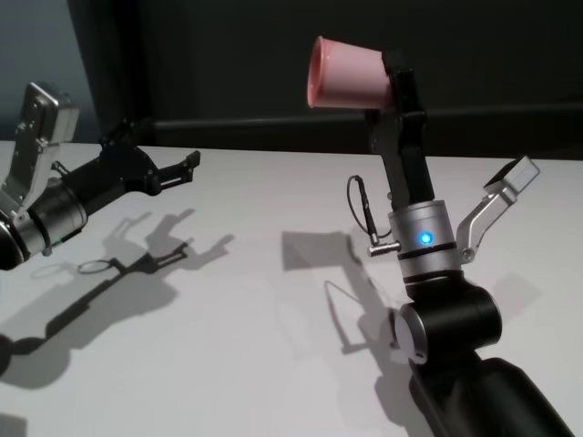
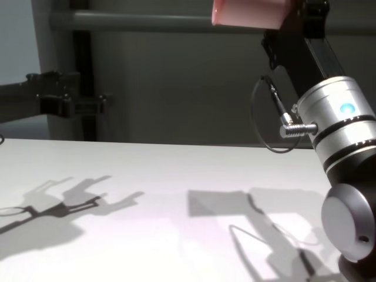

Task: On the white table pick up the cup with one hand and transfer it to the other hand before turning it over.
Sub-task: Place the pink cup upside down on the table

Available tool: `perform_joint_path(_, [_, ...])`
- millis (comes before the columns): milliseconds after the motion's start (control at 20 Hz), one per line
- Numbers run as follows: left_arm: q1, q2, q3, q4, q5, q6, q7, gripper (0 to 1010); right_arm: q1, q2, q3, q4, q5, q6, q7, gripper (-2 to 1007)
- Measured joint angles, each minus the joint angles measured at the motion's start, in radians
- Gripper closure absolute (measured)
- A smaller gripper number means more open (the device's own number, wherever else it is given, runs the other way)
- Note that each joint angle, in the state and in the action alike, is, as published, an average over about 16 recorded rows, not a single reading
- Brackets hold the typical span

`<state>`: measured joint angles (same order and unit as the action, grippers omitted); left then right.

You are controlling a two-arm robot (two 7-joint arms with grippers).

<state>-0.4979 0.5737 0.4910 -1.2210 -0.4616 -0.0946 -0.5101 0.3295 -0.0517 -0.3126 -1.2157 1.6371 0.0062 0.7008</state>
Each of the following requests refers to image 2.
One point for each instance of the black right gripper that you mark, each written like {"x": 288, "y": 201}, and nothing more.
{"x": 308, "y": 64}

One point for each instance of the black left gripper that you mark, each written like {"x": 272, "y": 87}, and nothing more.
{"x": 29, "y": 100}

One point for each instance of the pink plastic cup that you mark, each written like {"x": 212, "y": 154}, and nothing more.
{"x": 249, "y": 13}

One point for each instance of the black frame post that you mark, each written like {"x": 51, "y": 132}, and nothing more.
{"x": 83, "y": 58}

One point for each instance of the thick grey rail pipe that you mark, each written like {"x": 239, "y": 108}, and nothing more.
{"x": 132, "y": 21}

